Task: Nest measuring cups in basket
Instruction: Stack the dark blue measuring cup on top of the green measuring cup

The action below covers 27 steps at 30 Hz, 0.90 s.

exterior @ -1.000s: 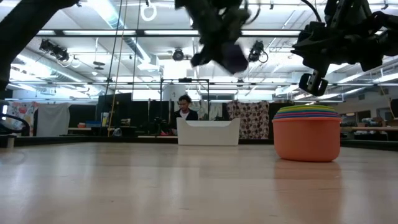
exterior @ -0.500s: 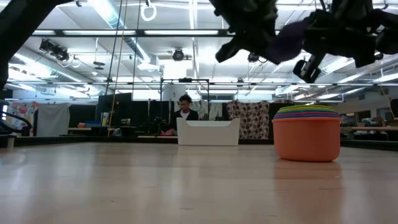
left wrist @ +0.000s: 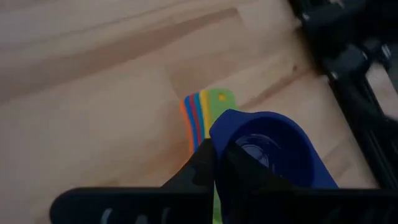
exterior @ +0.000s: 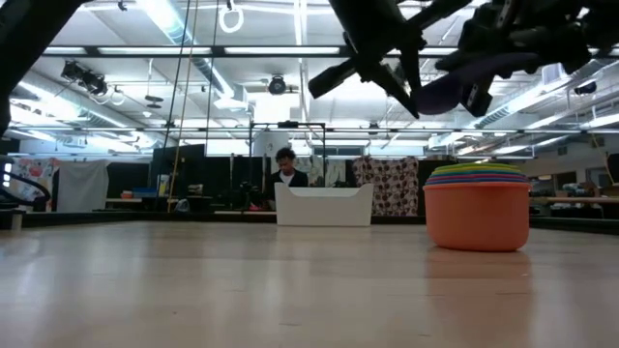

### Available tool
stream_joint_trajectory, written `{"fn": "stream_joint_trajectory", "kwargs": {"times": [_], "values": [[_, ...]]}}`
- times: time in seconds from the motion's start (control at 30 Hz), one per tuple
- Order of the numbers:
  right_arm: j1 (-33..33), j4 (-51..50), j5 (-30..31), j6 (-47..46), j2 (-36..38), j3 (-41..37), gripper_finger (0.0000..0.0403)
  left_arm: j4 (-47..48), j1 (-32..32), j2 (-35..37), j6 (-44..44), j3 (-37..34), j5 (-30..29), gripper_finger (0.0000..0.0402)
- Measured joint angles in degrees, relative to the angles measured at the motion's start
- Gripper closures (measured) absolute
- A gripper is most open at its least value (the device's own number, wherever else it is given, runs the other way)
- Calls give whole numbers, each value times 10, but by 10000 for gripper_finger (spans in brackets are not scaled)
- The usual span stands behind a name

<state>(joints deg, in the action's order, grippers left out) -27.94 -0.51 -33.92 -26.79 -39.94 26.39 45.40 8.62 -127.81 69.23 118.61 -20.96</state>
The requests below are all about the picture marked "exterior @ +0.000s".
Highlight floral cloth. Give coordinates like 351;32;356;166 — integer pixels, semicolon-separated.
9;157;62;212

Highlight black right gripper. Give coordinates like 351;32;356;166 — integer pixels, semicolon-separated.
434;0;594;119

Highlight black curved cable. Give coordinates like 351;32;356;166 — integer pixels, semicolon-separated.
0;171;52;210

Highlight round black ceiling fixture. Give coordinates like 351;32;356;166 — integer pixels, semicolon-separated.
267;74;289;97

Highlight black metal table frame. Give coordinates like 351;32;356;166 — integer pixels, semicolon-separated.
0;208;619;237

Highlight dark blue measuring cup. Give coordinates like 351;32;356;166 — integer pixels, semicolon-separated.
415;51;544;116

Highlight person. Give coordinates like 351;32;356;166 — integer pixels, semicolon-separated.
267;146;310;190

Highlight silver air duct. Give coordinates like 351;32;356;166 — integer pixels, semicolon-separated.
28;72;163;146

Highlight black background rig frame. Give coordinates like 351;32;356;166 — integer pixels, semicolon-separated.
249;120;328;194

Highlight black track spotlights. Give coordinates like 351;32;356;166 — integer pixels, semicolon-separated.
60;60;110;98

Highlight orange measuring cup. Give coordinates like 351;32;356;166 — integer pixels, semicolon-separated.
423;181;532;253

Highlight black overhead light bar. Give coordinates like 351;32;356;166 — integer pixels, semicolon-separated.
43;44;619;60

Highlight grey cloth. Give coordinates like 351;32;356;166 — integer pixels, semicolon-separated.
56;159;111;214

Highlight black partition panel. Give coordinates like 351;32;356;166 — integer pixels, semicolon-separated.
418;159;463;218
150;143;207;212

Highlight wooden background table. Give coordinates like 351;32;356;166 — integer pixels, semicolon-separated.
529;195;619;205

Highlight white plastic basket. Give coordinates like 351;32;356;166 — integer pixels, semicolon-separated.
274;182;374;227

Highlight white hanging ring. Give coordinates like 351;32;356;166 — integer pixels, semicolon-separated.
217;0;246;35

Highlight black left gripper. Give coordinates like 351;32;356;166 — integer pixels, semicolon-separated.
308;0;473;120

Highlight green measuring cup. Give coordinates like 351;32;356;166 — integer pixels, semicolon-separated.
431;161;522;171

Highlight tan hanging cord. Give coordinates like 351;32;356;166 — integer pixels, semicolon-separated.
167;0;199;212

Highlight white ceiling vent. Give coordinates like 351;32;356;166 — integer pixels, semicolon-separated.
541;61;576;86

